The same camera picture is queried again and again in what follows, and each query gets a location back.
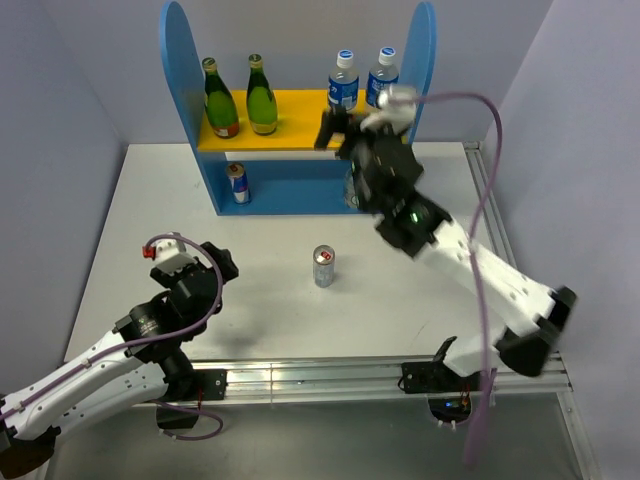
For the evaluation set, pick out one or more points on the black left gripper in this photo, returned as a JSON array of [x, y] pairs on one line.
[[228, 270]]

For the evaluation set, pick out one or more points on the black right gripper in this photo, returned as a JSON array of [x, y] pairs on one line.
[[336, 120]]

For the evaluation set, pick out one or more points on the blue label water bottle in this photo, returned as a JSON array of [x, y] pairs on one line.
[[382, 74], [343, 82]]

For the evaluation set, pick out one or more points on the blue label water bottle front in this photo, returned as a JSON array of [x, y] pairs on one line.
[[382, 74]]

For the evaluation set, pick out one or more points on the green glass bottle gold cap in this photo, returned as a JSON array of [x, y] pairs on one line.
[[260, 102]]

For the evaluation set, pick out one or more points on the silver blue can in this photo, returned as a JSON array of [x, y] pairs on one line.
[[237, 176], [323, 265]]

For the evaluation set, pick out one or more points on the green glass bottle orange label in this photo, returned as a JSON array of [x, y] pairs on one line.
[[220, 107]]

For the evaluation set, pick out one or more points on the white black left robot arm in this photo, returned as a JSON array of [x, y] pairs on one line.
[[139, 360]]

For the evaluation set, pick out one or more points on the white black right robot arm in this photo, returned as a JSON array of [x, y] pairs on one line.
[[521, 319]]

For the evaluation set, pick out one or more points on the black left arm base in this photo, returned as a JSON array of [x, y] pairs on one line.
[[183, 401]]

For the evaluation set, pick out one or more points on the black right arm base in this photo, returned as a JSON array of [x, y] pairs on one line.
[[448, 395]]

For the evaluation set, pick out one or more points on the blue and yellow shelf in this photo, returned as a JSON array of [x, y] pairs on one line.
[[286, 175]]

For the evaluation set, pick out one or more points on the clear soda water bottle left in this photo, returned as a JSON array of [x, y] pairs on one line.
[[350, 196]]

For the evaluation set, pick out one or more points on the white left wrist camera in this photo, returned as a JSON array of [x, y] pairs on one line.
[[169, 255]]

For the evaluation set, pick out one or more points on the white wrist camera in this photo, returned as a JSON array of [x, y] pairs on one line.
[[169, 255], [397, 109]]

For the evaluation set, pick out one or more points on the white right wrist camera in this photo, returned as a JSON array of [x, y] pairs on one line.
[[397, 109]]

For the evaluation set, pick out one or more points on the aluminium front rail frame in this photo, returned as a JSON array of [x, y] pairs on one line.
[[341, 419]]

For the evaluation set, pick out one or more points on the aluminium rail frame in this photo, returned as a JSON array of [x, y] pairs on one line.
[[492, 235], [341, 419]]

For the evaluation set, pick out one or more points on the aluminium right rail frame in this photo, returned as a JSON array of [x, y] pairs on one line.
[[492, 235]]

